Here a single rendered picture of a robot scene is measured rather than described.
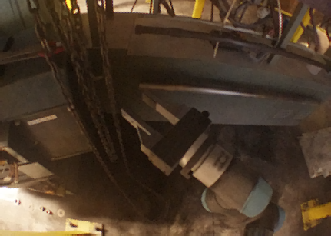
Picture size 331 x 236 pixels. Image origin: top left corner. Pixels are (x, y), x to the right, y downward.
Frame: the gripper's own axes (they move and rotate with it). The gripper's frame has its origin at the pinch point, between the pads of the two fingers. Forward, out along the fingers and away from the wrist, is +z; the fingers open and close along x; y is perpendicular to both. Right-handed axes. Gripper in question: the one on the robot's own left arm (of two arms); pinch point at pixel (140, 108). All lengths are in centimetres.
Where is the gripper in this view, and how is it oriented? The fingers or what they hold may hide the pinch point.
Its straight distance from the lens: 38.5
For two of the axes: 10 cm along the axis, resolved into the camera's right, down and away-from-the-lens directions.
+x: -6.5, 5.9, -4.9
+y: 1.2, -5.6, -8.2
